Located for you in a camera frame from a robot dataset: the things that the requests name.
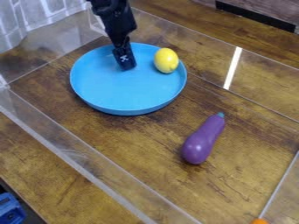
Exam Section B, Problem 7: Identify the blue round tray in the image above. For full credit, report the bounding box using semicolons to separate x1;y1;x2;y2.
70;43;187;116

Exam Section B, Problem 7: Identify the purple toy eggplant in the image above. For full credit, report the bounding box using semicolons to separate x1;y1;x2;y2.
182;112;226;165

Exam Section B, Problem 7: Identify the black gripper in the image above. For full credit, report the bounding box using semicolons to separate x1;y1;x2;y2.
87;0;136;71

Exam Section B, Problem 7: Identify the clear acrylic enclosure wall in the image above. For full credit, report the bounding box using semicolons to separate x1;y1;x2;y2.
0;0;299;224

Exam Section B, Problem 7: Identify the white checked curtain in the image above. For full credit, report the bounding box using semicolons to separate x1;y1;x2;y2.
0;0;87;53

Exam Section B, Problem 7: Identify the blue plastic object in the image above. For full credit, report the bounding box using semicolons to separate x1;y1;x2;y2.
0;192;26;224

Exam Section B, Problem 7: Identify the orange object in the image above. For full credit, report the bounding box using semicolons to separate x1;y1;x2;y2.
251;218;270;224

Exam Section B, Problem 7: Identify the yellow lemon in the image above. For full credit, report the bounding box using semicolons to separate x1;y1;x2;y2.
154;48;179;74

